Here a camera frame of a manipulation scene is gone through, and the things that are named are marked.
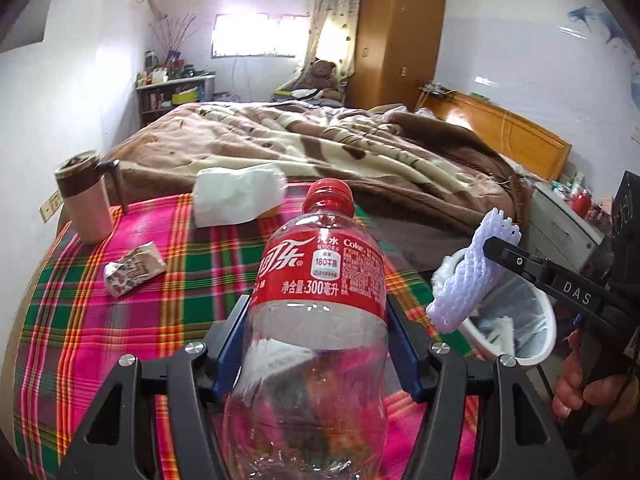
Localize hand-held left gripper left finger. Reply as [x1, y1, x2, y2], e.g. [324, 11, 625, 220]
[57, 294, 251, 480]

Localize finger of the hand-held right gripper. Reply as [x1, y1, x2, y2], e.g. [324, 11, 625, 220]
[482, 236, 556, 288]

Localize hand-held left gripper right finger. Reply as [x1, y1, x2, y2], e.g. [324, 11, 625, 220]
[385, 297, 576, 480]

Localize white trash bin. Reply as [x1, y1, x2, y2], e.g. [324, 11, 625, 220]
[431, 252, 557, 367]

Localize white foam fruit net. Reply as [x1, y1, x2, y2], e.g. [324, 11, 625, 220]
[426, 207, 522, 331]

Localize clear plastic bottle red label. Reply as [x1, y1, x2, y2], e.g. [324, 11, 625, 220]
[221, 178, 390, 480]

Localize person's right hand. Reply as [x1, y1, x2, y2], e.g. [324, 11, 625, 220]
[552, 330, 640, 423]

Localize white nightstand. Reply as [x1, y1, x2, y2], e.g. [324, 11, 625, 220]
[525, 180, 616, 271]

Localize pink green plaid cloth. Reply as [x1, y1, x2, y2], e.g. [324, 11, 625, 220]
[12, 192, 481, 480]

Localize crumpled patterned paper cup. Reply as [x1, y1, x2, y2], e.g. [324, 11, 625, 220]
[103, 241, 167, 298]

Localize wooden headboard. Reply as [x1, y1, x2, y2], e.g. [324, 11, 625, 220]
[416, 91, 572, 182]

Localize white tissue pack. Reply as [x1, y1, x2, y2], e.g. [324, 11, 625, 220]
[192, 162, 288, 227]

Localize brown patterned blanket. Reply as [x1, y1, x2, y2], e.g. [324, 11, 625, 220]
[102, 101, 531, 271]

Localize pink and brown lidded mug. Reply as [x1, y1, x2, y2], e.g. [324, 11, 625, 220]
[54, 150, 130, 245]

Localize wooden wardrobe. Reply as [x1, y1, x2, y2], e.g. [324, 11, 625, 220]
[345, 0, 447, 111]

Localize brown teddy bear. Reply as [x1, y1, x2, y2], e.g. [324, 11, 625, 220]
[300, 59, 346, 103]

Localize white cluttered shelf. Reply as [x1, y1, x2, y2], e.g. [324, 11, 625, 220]
[136, 74, 217, 128]

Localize patterned curtain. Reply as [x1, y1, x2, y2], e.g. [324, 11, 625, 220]
[300, 0, 362, 73]

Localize window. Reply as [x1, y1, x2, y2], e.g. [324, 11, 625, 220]
[211, 12, 308, 58]

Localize dried branches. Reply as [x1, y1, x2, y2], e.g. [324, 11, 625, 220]
[150, 12, 211, 53]

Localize wall socket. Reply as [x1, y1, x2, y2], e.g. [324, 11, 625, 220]
[39, 191, 63, 222]

